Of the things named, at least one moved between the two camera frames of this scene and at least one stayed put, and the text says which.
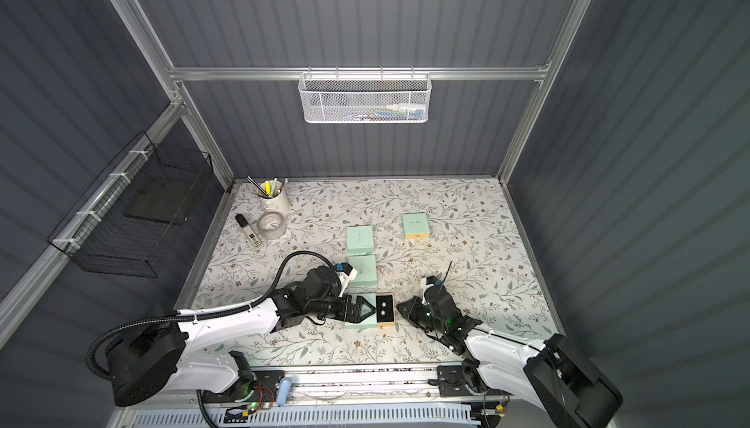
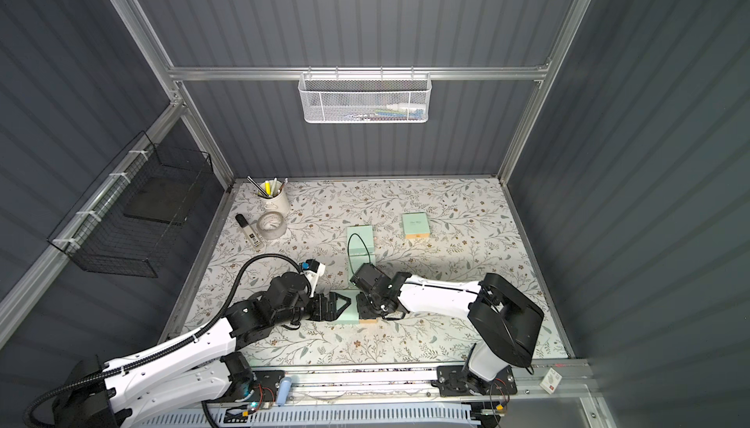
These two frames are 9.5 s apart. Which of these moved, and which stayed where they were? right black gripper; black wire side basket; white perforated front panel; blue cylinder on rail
Moved: right black gripper
Stayed: white perforated front panel; black wire side basket; blue cylinder on rail
